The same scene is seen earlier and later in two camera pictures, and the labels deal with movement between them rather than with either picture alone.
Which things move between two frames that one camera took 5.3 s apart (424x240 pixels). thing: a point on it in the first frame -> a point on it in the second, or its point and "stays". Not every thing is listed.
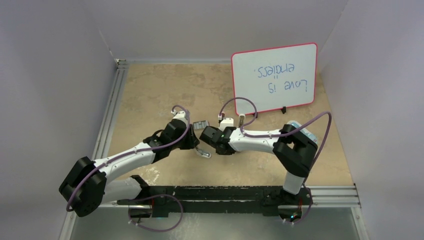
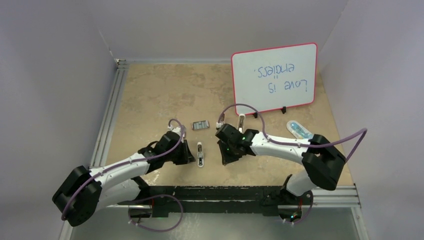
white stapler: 241,119 stays
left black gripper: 192,141 -> 186,157
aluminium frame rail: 103,137 stays
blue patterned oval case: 304,131 stays
